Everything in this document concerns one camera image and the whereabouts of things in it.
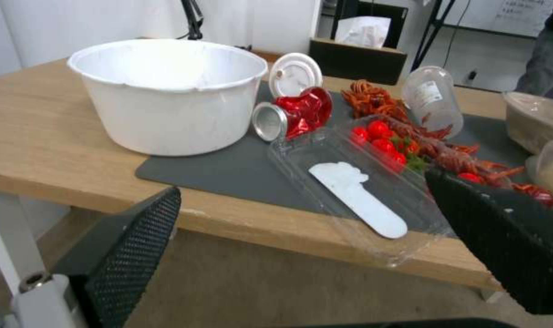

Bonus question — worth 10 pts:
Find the pile of red crayfish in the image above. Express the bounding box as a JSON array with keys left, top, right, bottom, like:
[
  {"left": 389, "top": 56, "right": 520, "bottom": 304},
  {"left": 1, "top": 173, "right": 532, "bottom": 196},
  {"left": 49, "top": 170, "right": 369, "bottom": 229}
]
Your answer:
[{"left": 339, "top": 79, "right": 410, "bottom": 119}]

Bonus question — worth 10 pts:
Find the white paper bag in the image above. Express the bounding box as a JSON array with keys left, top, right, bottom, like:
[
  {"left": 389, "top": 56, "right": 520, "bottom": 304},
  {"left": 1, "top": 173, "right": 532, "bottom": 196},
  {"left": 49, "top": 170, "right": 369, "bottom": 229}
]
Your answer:
[{"left": 334, "top": 15, "right": 393, "bottom": 49}]

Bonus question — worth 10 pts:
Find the black tripod stand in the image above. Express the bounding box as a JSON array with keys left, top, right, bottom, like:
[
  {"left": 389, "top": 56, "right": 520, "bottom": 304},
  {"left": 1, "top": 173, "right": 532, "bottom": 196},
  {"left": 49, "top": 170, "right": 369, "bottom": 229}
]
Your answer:
[{"left": 412, "top": 0, "right": 460, "bottom": 72}]

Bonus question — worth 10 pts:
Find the white round cup lid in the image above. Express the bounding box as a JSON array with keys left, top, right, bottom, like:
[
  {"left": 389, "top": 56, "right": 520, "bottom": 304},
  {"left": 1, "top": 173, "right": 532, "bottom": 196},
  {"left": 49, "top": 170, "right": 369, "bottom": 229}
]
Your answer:
[{"left": 268, "top": 52, "right": 325, "bottom": 98}]

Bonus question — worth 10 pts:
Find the white label sticker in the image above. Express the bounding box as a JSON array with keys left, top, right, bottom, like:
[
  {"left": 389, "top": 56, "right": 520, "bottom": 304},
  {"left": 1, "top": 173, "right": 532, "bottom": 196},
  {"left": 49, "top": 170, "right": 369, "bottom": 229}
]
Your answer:
[{"left": 308, "top": 161, "right": 409, "bottom": 239}]

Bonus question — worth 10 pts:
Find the black cardboard box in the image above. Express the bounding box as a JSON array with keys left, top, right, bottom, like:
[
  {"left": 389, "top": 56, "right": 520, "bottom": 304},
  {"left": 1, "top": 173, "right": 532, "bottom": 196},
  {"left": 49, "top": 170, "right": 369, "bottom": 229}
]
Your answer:
[{"left": 308, "top": 36, "right": 409, "bottom": 87}]

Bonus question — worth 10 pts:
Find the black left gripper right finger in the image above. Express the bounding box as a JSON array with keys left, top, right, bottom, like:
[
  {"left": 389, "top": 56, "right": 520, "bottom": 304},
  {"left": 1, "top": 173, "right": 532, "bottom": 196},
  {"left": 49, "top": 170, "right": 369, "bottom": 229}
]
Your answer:
[{"left": 424, "top": 167, "right": 553, "bottom": 317}]

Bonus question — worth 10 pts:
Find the dark grey table mat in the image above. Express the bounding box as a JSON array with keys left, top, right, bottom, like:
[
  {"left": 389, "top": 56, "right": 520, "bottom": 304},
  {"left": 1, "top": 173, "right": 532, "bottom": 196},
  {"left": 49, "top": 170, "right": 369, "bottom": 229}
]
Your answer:
[{"left": 135, "top": 80, "right": 535, "bottom": 219}]

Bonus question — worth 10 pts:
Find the clear plastic cup with label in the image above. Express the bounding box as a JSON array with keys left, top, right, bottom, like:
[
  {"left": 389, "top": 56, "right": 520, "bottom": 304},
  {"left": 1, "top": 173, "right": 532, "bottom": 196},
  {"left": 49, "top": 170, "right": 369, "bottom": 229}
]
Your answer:
[{"left": 401, "top": 66, "right": 465, "bottom": 139}]

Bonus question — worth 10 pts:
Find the clear cup with beige contents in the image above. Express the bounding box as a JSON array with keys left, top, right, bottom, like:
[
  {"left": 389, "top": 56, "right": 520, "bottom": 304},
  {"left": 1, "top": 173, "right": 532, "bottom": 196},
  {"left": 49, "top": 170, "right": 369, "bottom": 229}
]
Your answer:
[{"left": 525, "top": 139, "right": 553, "bottom": 205}]

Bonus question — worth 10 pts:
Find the red crayfish in clear box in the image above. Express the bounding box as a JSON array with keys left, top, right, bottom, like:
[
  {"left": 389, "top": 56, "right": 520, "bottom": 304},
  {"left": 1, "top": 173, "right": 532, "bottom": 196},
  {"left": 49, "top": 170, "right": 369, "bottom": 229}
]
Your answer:
[{"left": 388, "top": 118, "right": 553, "bottom": 207}]

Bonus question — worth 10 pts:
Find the clear container with beige food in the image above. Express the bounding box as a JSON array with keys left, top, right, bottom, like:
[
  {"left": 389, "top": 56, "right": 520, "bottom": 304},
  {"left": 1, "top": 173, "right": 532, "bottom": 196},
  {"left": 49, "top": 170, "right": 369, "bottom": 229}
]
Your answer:
[{"left": 503, "top": 91, "right": 553, "bottom": 155}]

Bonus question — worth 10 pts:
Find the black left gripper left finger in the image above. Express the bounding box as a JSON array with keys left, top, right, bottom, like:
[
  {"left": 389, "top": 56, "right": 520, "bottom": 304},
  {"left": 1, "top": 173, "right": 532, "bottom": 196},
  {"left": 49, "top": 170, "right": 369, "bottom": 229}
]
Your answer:
[{"left": 0, "top": 186, "right": 182, "bottom": 328}]

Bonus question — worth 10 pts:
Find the whiteboard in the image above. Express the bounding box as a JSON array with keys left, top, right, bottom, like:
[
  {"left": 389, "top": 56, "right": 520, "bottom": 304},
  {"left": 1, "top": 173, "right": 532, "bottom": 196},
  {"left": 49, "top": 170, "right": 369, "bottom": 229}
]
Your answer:
[{"left": 439, "top": 0, "right": 553, "bottom": 39}]

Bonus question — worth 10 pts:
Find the clear plastic takeout box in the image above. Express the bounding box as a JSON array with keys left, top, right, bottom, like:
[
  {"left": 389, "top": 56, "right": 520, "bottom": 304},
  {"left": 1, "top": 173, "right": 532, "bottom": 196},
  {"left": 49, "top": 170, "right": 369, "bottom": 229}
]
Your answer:
[{"left": 266, "top": 114, "right": 553, "bottom": 269}]

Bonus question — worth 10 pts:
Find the white table leg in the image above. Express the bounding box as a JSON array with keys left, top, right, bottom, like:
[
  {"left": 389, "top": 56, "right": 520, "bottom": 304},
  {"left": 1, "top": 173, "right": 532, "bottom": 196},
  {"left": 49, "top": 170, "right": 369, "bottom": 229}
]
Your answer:
[{"left": 0, "top": 196, "right": 46, "bottom": 295}]

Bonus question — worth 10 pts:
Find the large white plastic bowl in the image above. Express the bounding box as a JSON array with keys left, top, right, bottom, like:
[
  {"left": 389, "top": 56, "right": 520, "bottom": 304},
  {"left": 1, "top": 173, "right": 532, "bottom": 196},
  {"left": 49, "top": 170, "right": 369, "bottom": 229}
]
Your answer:
[{"left": 67, "top": 38, "right": 269, "bottom": 157}]

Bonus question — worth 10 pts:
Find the crushed red drink can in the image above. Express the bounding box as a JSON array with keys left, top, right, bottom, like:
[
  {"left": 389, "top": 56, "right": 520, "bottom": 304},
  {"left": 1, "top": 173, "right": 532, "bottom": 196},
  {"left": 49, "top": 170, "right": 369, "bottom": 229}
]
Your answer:
[{"left": 252, "top": 86, "right": 335, "bottom": 142}]

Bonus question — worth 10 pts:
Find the person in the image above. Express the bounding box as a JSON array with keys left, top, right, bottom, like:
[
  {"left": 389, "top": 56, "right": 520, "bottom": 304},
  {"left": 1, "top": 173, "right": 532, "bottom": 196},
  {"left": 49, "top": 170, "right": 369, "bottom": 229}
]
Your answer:
[{"left": 514, "top": 0, "right": 553, "bottom": 102}]

